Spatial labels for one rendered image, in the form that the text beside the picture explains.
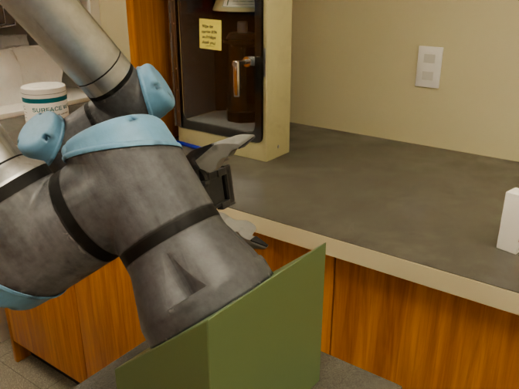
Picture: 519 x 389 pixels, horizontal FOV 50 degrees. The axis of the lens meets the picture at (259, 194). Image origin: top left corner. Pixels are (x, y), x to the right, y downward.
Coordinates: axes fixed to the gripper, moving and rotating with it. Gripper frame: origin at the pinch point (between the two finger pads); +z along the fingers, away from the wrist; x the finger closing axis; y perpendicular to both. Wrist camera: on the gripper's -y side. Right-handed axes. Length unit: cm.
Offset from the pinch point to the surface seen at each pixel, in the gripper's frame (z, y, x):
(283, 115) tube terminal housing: -34, 73, -1
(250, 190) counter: -30, 47, 13
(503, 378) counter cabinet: 25, 32, 42
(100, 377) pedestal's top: -15.1, -18.2, 18.8
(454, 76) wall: 5, 104, -5
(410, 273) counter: 10.3, 30.6, 22.8
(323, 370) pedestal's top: 8.3, -3.6, 21.9
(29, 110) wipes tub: -108, 52, -9
